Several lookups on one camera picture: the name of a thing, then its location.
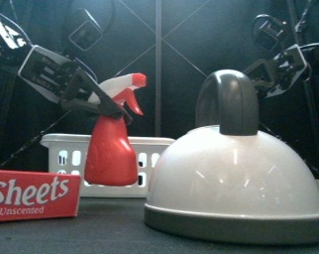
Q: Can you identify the black cable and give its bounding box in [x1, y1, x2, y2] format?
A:
[297, 41, 319, 54]

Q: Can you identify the grey vertical frame pole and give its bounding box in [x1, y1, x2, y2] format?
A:
[154, 0, 162, 138]

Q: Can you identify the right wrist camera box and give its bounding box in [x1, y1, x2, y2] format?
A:
[250, 13, 294, 53]

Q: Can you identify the red sheets box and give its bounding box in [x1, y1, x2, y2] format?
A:
[0, 169, 81, 223]

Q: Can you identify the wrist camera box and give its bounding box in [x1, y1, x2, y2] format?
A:
[67, 8, 105, 52]
[250, 13, 294, 53]

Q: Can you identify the red spray bottle white head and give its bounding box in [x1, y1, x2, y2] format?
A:
[82, 72, 147, 188]

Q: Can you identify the white plastic basket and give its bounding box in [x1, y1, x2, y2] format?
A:
[39, 133, 177, 198]

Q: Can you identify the white kettle black handle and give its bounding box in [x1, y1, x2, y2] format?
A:
[142, 68, 319, 246]

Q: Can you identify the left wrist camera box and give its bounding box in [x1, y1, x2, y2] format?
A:
[67, 8, 105, 52]

